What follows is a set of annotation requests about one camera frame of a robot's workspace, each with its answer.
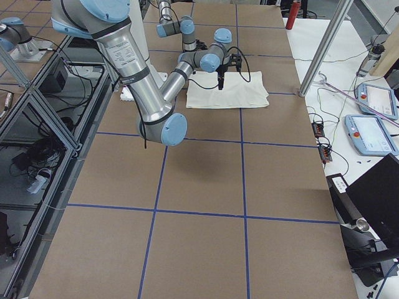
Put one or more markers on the grey water bottle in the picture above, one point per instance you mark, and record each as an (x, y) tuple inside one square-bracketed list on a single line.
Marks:
[(371, 59)]

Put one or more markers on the near teach pendant blue grey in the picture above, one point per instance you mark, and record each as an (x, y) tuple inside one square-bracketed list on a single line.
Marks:
[(369, 135)]

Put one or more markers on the cream long-sleeve cat shirt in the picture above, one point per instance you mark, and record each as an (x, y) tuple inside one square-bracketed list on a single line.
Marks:
[(239, 91)]

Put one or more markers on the far teach pendant blue grey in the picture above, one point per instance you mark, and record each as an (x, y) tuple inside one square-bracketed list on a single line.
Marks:
[(381, 99)]

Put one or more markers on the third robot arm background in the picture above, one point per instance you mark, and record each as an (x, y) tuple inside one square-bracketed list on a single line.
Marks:
[(13, 33)]

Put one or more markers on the red bottle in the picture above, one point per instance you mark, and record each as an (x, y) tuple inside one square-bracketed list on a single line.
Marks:
[(295, 6)]

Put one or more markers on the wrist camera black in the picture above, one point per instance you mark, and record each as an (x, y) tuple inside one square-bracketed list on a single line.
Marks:
[(200, 45), (235, 60)]

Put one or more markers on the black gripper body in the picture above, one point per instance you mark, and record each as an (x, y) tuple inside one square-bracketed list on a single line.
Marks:
[(222, 70)]

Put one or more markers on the teach pendant blue grey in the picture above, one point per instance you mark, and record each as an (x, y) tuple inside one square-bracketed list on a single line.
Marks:
[(369, 135), (381, 99)]

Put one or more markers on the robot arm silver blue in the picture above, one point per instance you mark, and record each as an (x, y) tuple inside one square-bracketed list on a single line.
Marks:
[(170, 24), (109, 24)]

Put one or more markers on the black box with label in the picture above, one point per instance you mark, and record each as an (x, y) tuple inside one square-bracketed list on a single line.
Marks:
[(340, 198)]

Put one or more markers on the black red connector block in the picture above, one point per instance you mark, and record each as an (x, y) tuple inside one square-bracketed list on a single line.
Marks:
[(325, 153), (318, 129)]

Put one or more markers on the reacher grabber stick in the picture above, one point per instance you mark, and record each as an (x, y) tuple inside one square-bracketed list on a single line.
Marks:
[(323, 81)]

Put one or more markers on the black monitor on stand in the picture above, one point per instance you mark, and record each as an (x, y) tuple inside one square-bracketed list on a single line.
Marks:
[(375, 195)]

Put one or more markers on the aluminium frame post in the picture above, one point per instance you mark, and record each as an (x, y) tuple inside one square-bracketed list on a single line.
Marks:
[(326, 41)]

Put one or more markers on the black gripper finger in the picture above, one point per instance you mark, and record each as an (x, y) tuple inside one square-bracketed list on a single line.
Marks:
[(220, 82)]

